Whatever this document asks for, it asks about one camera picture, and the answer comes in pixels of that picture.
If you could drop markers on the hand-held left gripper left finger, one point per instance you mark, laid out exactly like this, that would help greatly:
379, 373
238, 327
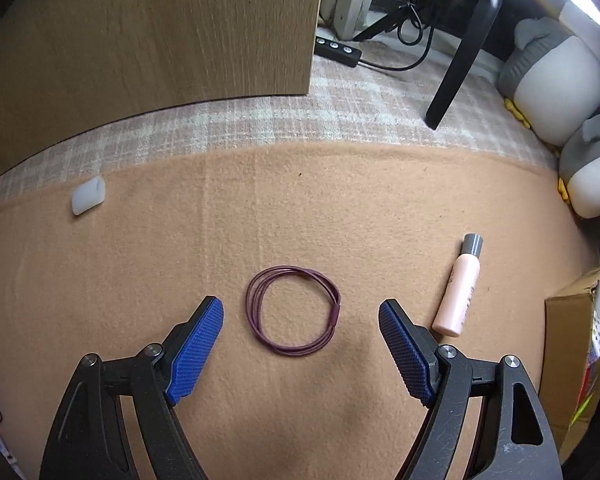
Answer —
195, 355

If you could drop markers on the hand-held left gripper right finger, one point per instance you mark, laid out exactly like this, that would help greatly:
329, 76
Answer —
405, 355

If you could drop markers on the cardboard box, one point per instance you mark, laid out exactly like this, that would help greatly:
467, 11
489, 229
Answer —
565, 360

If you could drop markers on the pink bottle with grey cap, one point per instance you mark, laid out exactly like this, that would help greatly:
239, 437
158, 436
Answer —
455, 300

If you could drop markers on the tan blanket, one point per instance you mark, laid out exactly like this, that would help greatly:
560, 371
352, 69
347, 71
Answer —
130, 260

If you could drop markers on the green bottle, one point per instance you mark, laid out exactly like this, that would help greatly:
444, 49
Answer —
585, 405

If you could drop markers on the small white plastic piece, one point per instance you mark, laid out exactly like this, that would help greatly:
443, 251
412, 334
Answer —
86, 197

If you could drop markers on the patterned tissue pack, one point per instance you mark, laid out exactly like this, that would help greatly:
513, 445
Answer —
598, 335

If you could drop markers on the small penguin plush toy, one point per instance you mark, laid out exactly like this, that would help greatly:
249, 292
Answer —
595, 180

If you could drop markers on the large penguin plush toy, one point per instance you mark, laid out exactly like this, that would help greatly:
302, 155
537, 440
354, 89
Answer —
555, 80

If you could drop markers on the black button controller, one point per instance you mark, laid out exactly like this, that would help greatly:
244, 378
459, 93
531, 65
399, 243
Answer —
337, 49

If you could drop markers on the wooden cabinet panel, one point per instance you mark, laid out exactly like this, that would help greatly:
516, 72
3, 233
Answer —
155, 35

